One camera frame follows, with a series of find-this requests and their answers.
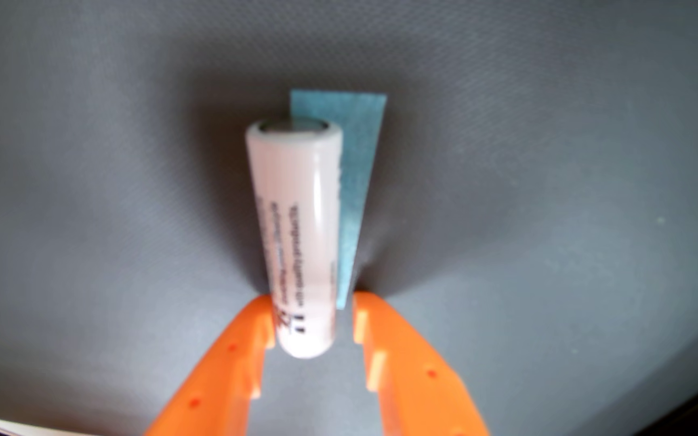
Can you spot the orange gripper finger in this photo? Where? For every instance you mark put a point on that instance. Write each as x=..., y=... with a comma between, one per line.
x=215, y=375
x=415, y=381

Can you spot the white cylindrical battery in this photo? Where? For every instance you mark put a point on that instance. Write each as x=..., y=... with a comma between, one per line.
x=294, y=230

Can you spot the dark grey mat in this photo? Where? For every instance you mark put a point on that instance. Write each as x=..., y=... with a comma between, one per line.
x=537, y=181

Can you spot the light blue tape piece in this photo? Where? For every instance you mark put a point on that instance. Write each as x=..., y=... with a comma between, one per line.
x=358, y=151

